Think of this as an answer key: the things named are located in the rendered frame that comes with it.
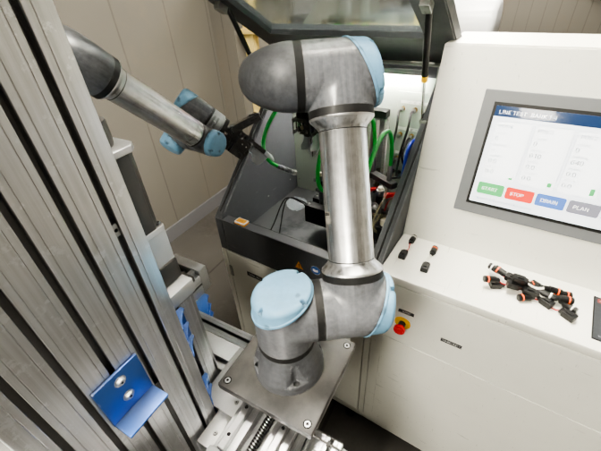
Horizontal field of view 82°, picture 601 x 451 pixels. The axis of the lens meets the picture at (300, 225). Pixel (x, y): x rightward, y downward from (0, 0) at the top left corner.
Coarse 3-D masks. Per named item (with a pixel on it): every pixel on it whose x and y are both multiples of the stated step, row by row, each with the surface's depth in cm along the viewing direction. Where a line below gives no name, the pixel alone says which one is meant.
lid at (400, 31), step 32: (224, 0) 108; (256, 0) 107; (288, 0) 102; (320, 0) 97; (352, 0) 93; (384, 0) 89; (416, 0) 82; (448, 0) 81; (256, 32) 131; (288, 32) 125; (320, 32) 118; (352, 32) 113; (384, 32) 108; (416, 32) 103; (448, 32) 95
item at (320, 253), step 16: (224, 224) 139; (240, 240) 139; (256, 240) 133; (272, 240) 127; (288, 240) 125; (256, 256) 139; (272, 256) 132; (288, 256) 127; (304, 256) 122; (320, 256) 117; (304, 272) 127; (320, 272) 121
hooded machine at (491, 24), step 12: (456, 0) 334; (468, 0) 329; (480, 0) 324; (492, 0) 319; (468, 12) 325; (480, 12) 320; (492, 12) 316; (468, 24) 326; (480, 24) 321; (492, 24) 318
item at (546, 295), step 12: (492, 264) 101; (492, 276) 97; (504, 276) 98; (516, 276) 94; (492, 288) 97; (516, 288) 94; (528, 288) 93; (540, 288) 93; (552, 288) 91; (528, 300) 92; (540, 300) 92; (552, 300) 91; (564, 300) 90; (564, 312) 88
